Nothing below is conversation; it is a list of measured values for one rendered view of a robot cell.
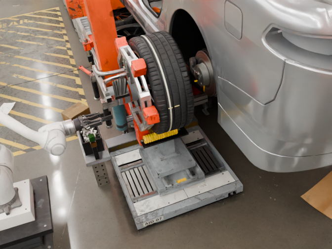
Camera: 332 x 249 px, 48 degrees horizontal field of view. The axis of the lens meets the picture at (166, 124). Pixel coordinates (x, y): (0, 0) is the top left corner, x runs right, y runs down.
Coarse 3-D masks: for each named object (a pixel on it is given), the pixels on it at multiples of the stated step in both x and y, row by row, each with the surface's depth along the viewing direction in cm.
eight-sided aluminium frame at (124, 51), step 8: (120, 48) 236; (128, 48) 235; (120, 56) 245; (120, 64) 258; (128, 64) 222; (128, 80) 268; (136, 80) 220; (144, 80) 221; (136, 88) 223; (144, 88) 222; (144, 96) 219; (136, 104) 269; (144, 104) 222; (136, 112) 267; (136, 120) 259; (144, 120) 229; (144, 128) 239
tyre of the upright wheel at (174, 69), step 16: (160, 32) 237; (144, 48) 222; (160, 48) 223; (176, 48) 223; (176, 64) 220; (160, 80) 218; (176, 80) 219; (160, 96) 218; (176, 96) 221; (192, 96) 225; (160, 112) 223; (176, 112) 227; (192, 112) 232; (160, 128) 235; (176, 128) 246
